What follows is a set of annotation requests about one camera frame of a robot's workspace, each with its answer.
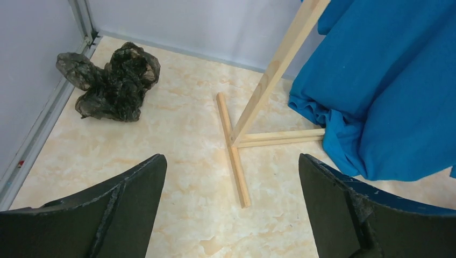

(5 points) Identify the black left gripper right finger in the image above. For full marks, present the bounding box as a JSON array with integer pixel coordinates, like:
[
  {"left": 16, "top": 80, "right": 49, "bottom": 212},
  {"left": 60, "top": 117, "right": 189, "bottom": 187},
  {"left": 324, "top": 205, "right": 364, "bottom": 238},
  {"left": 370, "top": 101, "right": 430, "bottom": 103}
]
[{"left": 298, "top": 154, "right": 455, "bottom": 257}]

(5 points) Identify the dark translucent trash bag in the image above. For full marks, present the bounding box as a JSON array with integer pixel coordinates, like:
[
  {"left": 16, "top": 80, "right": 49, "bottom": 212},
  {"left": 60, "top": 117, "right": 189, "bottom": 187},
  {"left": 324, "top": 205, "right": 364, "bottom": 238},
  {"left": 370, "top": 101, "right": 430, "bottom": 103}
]
[{"left": 55, "top": 42, "right": 161, "bottom": 123}]

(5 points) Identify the blue t-shirt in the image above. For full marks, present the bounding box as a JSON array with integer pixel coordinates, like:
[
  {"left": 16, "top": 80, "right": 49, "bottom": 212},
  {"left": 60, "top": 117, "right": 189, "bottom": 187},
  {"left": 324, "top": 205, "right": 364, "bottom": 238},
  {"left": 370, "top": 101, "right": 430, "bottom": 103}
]
[{"left": 288, "top": 1, "right": 455, "bottom": 181}]

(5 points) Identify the wooden clothes rack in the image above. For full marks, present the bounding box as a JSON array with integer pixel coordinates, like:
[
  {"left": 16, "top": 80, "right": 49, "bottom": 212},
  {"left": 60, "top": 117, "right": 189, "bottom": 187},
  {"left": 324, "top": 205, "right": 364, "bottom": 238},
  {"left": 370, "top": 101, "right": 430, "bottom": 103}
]
[{"left": 216, "top": 0, "right": 330, "bottom": 209}]

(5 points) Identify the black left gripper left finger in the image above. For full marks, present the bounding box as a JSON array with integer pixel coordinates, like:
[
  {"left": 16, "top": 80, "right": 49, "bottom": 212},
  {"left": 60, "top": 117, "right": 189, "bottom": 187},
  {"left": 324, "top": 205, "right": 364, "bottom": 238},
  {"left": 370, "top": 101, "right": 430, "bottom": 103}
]
[{"left": 1, "top": 154, "right": 167, "bottom": 257}]

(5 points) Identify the aluminium corner frame post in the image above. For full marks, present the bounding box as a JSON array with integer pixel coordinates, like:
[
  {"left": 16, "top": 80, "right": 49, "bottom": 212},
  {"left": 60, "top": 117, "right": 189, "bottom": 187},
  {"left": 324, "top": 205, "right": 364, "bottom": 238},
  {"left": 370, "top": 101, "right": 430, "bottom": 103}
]
[{"left": 1, "top": 1, "right": 97, "bottom": 210}]

